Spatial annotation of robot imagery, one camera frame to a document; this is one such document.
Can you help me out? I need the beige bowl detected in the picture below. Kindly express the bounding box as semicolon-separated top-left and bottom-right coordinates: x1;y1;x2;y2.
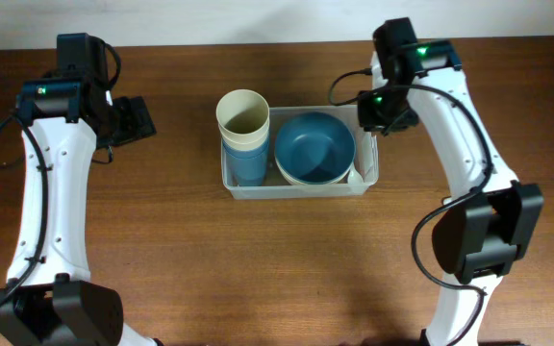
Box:
275;161;354;185

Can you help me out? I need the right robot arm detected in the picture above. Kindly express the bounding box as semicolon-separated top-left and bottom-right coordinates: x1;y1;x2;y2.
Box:
357;17;543;345

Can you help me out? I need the blue cup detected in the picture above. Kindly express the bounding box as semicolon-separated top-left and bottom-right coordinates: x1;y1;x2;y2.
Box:
228;160;267;186
222;143;268;169

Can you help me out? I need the blue bowl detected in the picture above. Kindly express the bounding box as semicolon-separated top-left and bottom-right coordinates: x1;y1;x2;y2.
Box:
274;111;357;183

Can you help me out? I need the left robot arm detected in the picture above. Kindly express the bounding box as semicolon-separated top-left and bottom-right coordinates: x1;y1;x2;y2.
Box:
0;33;156;345

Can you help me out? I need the white plastic spoon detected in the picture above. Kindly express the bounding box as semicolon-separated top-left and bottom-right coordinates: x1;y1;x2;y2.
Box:
347;134;370;186

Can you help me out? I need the clear plastic container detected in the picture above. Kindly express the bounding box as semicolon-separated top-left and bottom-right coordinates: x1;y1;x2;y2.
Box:
221;106;379;200

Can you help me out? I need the beige cup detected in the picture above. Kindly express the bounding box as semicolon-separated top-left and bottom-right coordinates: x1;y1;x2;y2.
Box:
221;130;269;155
215;89;270;139

